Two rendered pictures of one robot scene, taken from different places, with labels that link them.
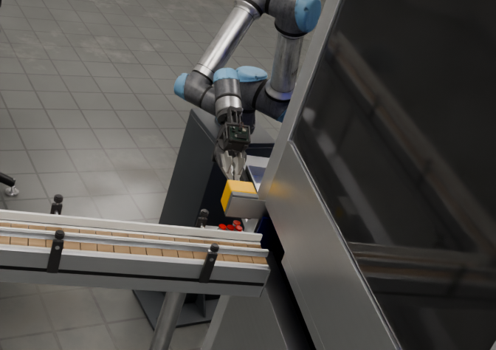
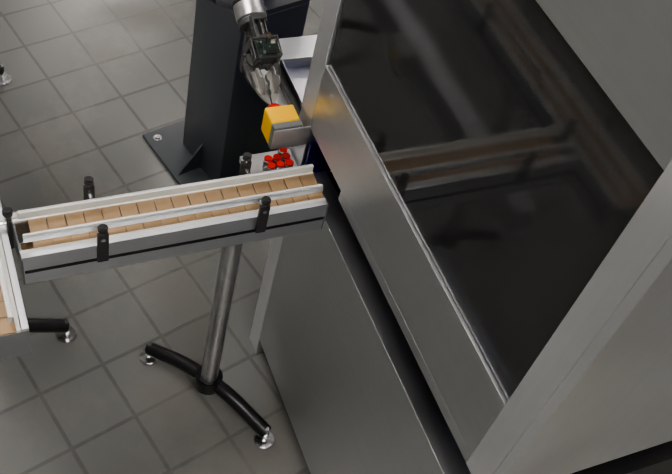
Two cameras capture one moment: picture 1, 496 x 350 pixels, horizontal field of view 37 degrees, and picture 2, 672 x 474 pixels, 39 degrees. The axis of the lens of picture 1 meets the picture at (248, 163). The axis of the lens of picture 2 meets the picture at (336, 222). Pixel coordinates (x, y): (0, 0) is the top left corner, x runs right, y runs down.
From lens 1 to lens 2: 54 cm
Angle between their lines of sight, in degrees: 22
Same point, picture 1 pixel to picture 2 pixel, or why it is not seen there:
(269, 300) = (332, 234)
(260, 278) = (319, 213)
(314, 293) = (377, 244)
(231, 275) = (288, 218)
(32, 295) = not seen: hidden behind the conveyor
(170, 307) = (229, 253)
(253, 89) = not seen: outside the picture
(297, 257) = (354, 200)
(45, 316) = not seen: hidden behind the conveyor
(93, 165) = (88, 18)
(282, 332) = (350, 271)
